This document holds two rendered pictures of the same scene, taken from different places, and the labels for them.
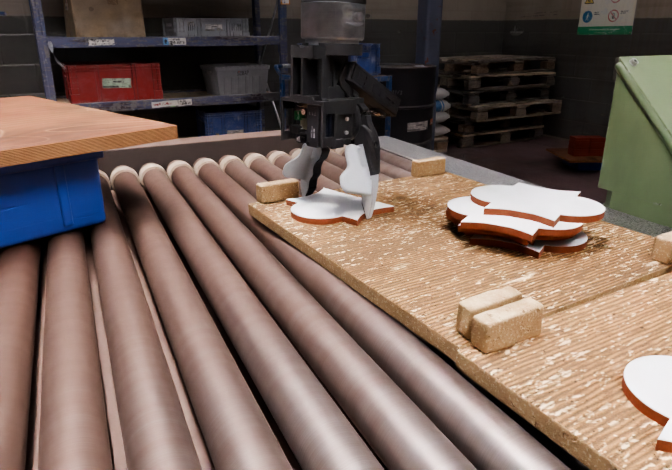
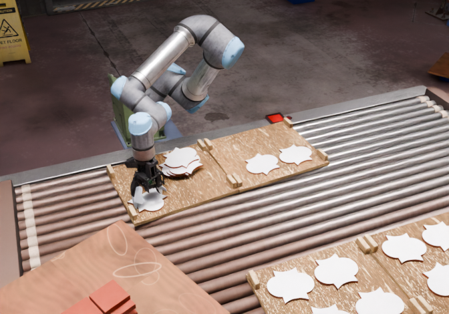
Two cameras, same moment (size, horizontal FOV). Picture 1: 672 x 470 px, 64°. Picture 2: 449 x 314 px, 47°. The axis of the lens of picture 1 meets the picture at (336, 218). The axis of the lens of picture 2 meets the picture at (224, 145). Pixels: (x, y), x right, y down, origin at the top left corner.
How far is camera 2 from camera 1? 1.74 m
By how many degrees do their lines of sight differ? 76
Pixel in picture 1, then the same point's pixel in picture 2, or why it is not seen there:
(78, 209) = not seen: hidden behind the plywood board
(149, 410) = (250, 234)
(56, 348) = (226, 254)
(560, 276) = (210, 168)
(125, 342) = (224, 242)
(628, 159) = not seen: hidden behind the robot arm
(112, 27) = not seen: outside the picture
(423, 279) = (208, 189)
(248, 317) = (215, 222)
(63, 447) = (260, 243)
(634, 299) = (222, 162)
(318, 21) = (152, 153)
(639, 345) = (240, 167)
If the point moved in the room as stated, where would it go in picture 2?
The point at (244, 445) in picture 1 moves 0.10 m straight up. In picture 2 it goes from (260, 220) to (260, 199)
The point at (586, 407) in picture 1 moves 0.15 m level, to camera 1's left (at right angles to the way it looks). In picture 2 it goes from (257, 179) to (256, 205)
